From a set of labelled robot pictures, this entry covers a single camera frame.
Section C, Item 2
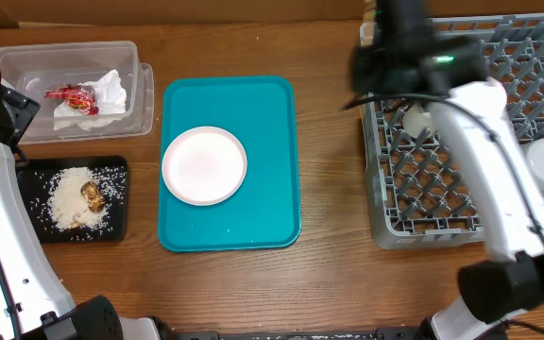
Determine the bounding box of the pile of white rice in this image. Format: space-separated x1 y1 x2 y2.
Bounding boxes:
28 166 128 232

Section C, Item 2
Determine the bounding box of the white cup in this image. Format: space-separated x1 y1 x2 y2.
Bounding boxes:
402 104 436 138

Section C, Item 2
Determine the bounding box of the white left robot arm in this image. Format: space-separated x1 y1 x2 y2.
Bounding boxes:
0 71 174 340

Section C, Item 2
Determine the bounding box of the large white plate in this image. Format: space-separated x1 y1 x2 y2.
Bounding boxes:
161 126 247 206

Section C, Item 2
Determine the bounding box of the clear plastic waste bin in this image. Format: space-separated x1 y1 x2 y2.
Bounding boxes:
0 41 155 145

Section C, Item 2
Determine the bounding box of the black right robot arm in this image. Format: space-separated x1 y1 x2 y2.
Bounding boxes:
350 1 544 339

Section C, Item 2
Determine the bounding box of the grey dishwasher rack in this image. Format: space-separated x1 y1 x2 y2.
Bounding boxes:
360 13 544 249

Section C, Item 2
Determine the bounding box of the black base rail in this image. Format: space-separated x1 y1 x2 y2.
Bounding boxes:
177 326 418 340

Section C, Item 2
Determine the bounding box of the black food waste tray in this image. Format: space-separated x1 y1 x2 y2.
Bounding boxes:
16 156 129 243

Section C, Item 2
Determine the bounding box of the small white plate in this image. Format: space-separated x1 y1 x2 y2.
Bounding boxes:
485 77 507 114

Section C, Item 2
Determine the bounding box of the wooden chopstick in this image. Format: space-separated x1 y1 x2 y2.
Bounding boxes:
363 0 377 45

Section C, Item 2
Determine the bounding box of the brown food scrap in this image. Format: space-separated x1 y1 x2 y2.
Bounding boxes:
80 181 106 213

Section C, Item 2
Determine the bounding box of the red snack wrapper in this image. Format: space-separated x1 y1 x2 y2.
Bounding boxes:
44 85 99 115

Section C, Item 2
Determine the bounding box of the teal serving tray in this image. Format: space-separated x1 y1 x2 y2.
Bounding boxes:
157 76 301 252

